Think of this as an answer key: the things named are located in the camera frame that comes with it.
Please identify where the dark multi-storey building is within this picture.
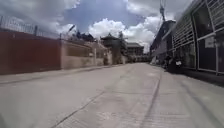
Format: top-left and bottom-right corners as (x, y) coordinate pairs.
(100, 32), (128, 66)

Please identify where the distant grey building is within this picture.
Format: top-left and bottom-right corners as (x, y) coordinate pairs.
(125, 42), (145, 63)

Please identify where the grey concrete road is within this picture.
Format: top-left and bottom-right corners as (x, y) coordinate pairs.
(0, 62), (224, 128)

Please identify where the dark building with blue roof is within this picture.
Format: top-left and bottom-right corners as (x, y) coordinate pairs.
(149, 19), (177, 66)

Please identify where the parked motorcycle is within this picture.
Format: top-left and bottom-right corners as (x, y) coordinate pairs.
(164, 55), (184, 74)

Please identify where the grey concrete sidewalk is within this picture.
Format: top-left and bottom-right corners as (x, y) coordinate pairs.
(0, 64), (114, 85)

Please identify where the building with white barred gate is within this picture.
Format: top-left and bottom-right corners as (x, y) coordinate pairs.
(170, 0), (224, 76)

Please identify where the beige concrete wall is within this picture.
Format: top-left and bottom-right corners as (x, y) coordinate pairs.
(60, 39), (114, 71)

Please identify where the red brown wall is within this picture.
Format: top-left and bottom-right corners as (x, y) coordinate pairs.
(0, 30), (62, 76)

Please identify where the wire fence atop wall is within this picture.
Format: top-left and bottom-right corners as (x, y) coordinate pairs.
(0, 15), (62, 40)

